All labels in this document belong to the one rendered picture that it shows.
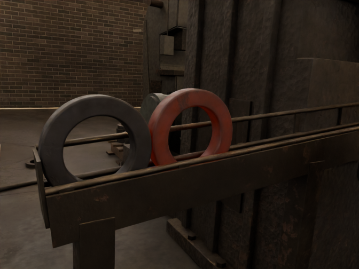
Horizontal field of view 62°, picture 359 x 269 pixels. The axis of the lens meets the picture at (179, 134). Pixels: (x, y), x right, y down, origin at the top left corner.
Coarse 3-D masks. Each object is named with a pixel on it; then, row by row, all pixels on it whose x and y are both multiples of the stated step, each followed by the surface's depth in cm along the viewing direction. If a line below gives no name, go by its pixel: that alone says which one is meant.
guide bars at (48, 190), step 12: (324, 132) 76; (336, 132) 78; (276, 144) 67; (288, 144) 69; (204, 156) 58; (216, 156) 59; (228, 156) 61; (156, 168) 53; (168, 168) 54; (84, 180) 47; (96, 180) 48; (108, 180) 49; (48, 192) 44; (60, 192) 45
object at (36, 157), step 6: (36, 150) 49; (36, 156) 45; (36, 162) 43; (36, 168) 45; (36, 174) 48; (42, 174) 43; (42, 180) 44; (42, 186) 44; (42, 192) 44; (42, 198) 44; (42, 204) 44; (42, 210) 47; (48, 216) 45; (48, 222) 45
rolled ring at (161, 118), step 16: (176, 96) 54; (192, 96) 56; (208, 96) 58; (160, 112) 54; (176, 112) 55; (208, 112) 61; (224, 112) 60; (160, 128) 54; (224, 128) 61; (160, 144) 55; (224, 144) 62; (160, 160) 55
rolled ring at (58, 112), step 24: (96, 96) 47; (48, 120) 46; (72, 120) 46; (120, 120) 50; (144, 120) 52; (48, 144) 45; (144, 144) 53; (48, 168) 46; (120, 168) 55; (144, 168) 54
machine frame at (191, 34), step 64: (192, 0) 132; (256, 0) 99; (320, 0) 87; (192, 64) 130; (256, 64) 101; (320, 64) 84; (256, 128) 98; (320, 128) 89; (256, 192) 101; (320, 192) 96; (192, 256) 132; (256, 256) 106; (320, 256) 104
